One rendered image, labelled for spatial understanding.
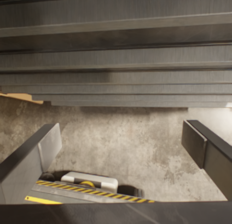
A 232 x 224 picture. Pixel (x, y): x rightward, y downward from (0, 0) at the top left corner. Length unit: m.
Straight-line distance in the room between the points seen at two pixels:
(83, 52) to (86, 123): 0.76
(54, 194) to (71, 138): 0.37
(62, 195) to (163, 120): 0.58
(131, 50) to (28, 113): 0.97
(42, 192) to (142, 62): 0.61
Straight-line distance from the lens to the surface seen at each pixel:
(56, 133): 0.16
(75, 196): 0.66
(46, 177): 0.94
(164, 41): 0.18
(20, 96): 0.89
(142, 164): 0.91
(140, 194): 0.82
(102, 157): 0.93
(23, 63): 0.23
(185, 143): 0.17
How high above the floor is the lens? 0.89
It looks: 79 degrees down
